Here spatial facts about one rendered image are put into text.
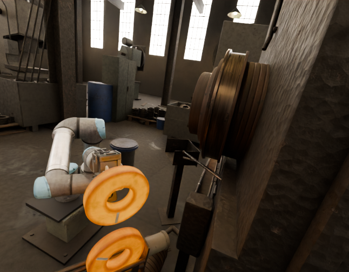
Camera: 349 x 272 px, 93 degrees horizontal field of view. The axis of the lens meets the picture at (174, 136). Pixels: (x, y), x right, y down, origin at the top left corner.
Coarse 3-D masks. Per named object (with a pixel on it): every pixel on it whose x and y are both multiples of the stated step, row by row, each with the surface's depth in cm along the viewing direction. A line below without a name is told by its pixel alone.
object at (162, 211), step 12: (168, 144) 147; (180, 144) 150; (192, 144) 141; (168, 156) 140; (180, 156) 124; (192, 156) 127; (180, 168) 138; (180, 180) 142; (168, 204) 154; (168, 216) 152; (180, 216) 157
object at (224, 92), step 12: (228, 60) 56; (240, 60) 56; (228, 72) 54; (240, 72) 53; (216, 84) 52; (228, 84) 52; (216, 96) 53; (228, 96) 52; (216, 108) 53; (228, 108) 52; (216, 120) 54; (204, 132) 56; (216, 132) 56; (204, 144) 59; (216, 144) 58; (204, 156) 69; (216, 156) 64
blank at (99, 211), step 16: (96, 176) 38; (112, 176) 37; (128, 176) 40; (144, 176) 43; (96, 192) 36; (112, 192) 39; (144, 192) 44; (96, 208) 38; (112, 208) 41; (128, 208) 43; (112, 224) 42
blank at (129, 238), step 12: (120, 228) 47; (132, 228) 49; (108, 240) 44; (120, 240) 44; (132, 240) 47; (96, 252) 42; (108, 252) 43; (132, 252) 49; (96, 264) 42; (108, 264) 47; (120, 264) 48
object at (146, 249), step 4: (140, 232) 54; (144, 240) 52; (144, 244) 51; (148, 244) 51; (144, 248) 51; (148, 248) 49; (144, 252) 51; (148, 252) 50; (140, 256) 53; (144, 256) 51; (144, 264) 51; (140, 268) 53; (144, 268) 52
